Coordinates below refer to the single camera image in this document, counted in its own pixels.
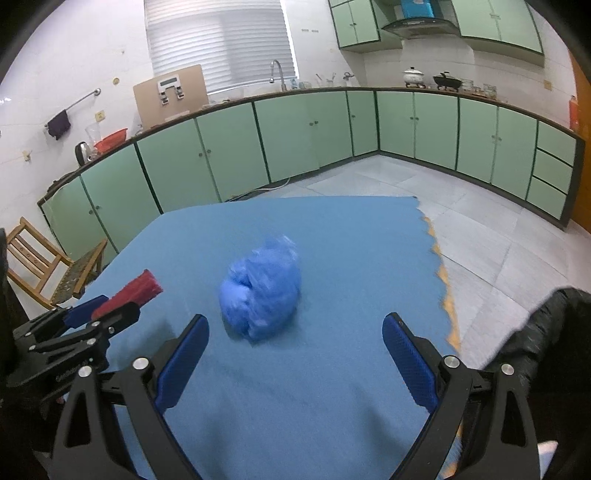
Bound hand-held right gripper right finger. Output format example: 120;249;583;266
382;312;542;480

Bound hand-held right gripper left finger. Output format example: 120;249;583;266
48;314;211;480

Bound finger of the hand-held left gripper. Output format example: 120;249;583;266
13;294;110;343
28;302;142;358

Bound red snack packet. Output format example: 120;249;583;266
91;270;165;320

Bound blue plastic bag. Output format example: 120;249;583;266
218;234;304;343

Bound black garbage bag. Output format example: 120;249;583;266
479;286;591;480

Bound wooden chair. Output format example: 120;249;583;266
6;216;110;311

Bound blue felt mat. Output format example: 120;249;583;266
59;196;463;480

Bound red basin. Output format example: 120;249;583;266
94;128;129;153

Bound dark towel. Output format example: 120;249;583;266
46;110;73;141

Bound cardboard board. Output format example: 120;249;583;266
133;65;210;129

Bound green base cabinets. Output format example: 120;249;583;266
37;88;585;260

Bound black wok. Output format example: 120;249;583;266
432;71;463;91

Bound white window blind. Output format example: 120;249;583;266
144;0;300;96

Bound wooden door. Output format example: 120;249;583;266
567;48;591;232

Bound range hood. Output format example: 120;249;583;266
381;17;461;40

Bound blue box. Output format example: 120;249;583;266
400;0;437;20

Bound metal towel rail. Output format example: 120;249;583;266
44;88;102;128

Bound green wall cabinets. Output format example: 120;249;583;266
328;0;546;57

